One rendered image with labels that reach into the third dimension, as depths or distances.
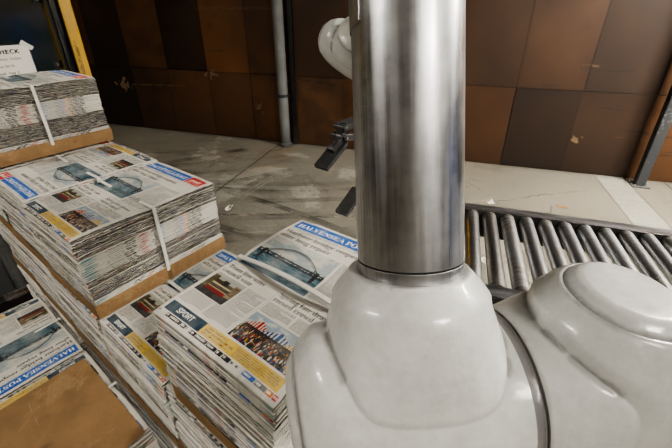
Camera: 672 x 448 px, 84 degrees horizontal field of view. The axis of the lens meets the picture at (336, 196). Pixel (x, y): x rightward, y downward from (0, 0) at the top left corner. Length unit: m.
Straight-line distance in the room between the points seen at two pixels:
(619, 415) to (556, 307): 0.09
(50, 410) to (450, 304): 1.12
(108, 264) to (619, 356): 0.95
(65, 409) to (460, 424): 1.07
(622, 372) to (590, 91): 3.94
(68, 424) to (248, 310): 0.69
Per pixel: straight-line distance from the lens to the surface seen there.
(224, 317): 0.65
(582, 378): 0.41
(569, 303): 0.41
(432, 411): 0.35
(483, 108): 4.14
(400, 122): 0.31
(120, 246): 1.03
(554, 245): 1.43
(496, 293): 1.14
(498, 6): 4.03
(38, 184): 1.33
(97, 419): 1.21
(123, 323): 1.06
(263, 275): 0.72
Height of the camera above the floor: 1.50
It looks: 27 degrees down
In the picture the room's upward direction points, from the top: straight up
